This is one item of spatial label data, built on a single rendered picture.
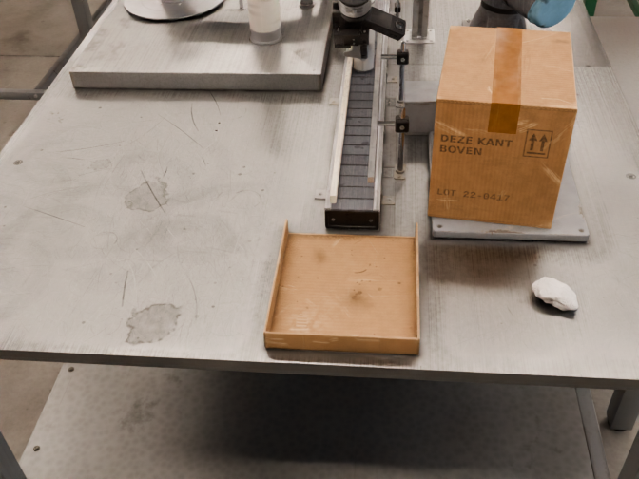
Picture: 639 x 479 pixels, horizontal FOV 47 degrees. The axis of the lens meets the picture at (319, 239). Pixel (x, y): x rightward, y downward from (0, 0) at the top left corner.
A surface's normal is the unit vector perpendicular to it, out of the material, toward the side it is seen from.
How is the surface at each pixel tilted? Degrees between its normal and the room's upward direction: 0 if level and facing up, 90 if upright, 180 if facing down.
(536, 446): 3
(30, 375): 0
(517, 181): 90
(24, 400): 0
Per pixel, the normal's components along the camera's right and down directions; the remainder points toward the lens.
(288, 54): -0.04, -0.76
